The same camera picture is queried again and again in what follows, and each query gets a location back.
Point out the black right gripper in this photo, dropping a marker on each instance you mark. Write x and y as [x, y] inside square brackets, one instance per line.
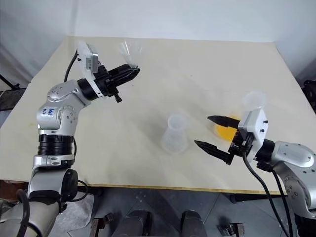
[240, 146]

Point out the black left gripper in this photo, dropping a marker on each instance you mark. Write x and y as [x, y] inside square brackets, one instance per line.
[105, 82]

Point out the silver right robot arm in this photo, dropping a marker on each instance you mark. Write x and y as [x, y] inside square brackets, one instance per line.
[296, 156]

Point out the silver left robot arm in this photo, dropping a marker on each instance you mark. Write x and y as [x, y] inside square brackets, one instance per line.
[63, 95]

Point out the clear beaker with orange liquid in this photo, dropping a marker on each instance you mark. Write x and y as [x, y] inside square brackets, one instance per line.
[227, 129]

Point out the clear plastic cup centre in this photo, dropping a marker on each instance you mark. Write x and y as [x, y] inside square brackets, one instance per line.
[174, 138]

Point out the dark rounded shape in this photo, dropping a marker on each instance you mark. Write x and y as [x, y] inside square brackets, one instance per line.
[137, 223]
[193, 223]

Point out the dark machinery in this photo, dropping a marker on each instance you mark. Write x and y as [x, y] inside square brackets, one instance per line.
[310, 92]

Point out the crumpled clear plastic sheet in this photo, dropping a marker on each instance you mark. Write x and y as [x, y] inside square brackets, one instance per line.
[76, 212]

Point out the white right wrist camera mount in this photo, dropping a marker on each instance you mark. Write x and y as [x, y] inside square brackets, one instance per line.
[256, 126]

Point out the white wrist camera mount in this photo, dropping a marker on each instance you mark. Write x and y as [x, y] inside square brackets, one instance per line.
[256, 126]
[85, 53]

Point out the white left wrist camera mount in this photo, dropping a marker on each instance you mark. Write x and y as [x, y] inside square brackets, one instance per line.
[85, 53]

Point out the metal clamp bracket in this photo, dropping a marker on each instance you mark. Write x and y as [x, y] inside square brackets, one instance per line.
[103, 223]
[232, 229]

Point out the black metal frame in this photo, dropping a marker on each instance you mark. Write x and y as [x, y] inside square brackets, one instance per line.
[10, 95]

